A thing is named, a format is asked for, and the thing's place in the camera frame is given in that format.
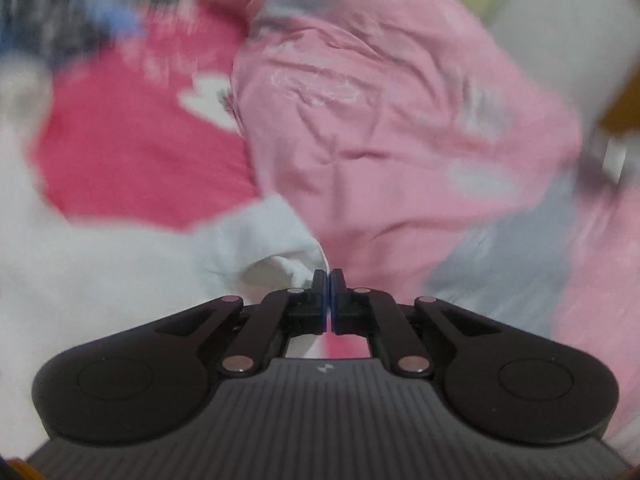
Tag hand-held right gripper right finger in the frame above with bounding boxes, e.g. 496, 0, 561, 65
330, 269, 501, 378

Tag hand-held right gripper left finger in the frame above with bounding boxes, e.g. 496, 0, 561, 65
155, 269, 329, 378

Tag white long-sleeve shirt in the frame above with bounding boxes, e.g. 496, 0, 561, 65
0, 130, 331, 458

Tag pink grey floral duvet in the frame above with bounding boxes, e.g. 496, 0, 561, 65
200, 0, 640, 361

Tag light blue cloth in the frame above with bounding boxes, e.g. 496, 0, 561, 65
87, 0, 146, 36

